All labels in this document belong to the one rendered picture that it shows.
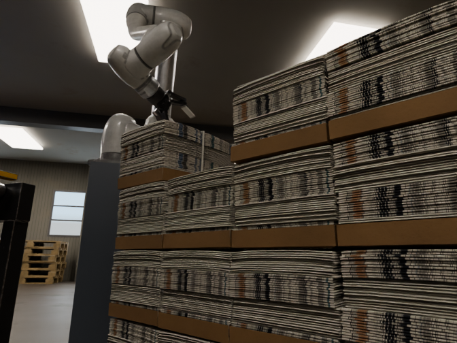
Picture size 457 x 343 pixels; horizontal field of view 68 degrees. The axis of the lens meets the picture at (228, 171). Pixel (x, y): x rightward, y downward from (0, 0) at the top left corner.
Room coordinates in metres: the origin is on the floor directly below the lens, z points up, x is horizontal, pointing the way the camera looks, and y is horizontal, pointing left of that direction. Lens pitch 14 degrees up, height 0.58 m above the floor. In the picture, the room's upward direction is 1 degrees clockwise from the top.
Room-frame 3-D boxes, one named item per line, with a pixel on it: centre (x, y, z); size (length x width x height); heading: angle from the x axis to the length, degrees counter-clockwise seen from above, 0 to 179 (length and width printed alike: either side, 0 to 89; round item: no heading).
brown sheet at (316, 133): (0.96, -0.23, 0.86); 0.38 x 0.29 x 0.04; 139
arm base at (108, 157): (1.62, 0.58, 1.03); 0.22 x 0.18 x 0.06; 101
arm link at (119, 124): (1.63, 0.55, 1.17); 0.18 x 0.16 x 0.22; 107
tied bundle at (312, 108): (0.96, -0.24, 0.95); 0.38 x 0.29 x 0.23; 139
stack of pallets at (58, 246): (7.82, 4.29, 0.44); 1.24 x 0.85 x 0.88; 101
